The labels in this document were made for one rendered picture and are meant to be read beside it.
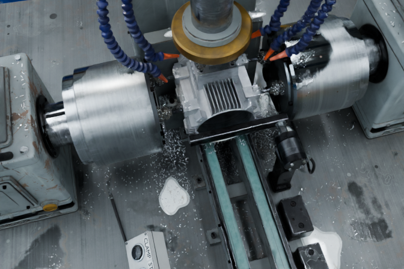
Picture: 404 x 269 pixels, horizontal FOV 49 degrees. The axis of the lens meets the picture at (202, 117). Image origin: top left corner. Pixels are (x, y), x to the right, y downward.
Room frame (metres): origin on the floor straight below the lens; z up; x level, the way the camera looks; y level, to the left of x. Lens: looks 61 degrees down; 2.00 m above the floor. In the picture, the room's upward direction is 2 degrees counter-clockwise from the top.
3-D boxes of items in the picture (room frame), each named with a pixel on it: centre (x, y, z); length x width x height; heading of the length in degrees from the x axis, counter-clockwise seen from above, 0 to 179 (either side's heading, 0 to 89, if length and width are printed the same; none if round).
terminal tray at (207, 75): (0.66, -0.03, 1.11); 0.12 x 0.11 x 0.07; 12
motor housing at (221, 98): (0.62, -0.04, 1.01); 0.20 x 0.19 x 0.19; 12
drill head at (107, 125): (0.55, 0.26, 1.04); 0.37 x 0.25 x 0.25; 102
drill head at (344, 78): (0.68, -0.32, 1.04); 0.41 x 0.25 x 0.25; 102
